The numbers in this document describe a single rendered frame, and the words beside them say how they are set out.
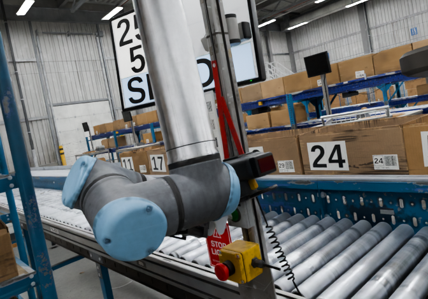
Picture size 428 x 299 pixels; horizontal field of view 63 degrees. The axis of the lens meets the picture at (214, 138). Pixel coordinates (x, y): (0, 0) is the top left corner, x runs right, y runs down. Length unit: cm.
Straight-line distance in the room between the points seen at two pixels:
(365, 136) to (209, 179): 84
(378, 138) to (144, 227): 95
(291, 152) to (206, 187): 95
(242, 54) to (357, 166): 63
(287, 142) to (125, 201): 106
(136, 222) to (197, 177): 12
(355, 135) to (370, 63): 492
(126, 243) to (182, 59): 29
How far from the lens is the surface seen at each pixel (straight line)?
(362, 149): 132
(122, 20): 119
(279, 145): 150
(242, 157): 73
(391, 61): 609
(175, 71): 58
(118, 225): 49
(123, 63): 116
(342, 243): 116
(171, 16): 61
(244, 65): 93
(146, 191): 52
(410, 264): 105
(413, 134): 125
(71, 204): 61
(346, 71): 639
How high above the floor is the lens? 118
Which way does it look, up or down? 3 degrees down
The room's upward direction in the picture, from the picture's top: 10 degrees counter-clockwise
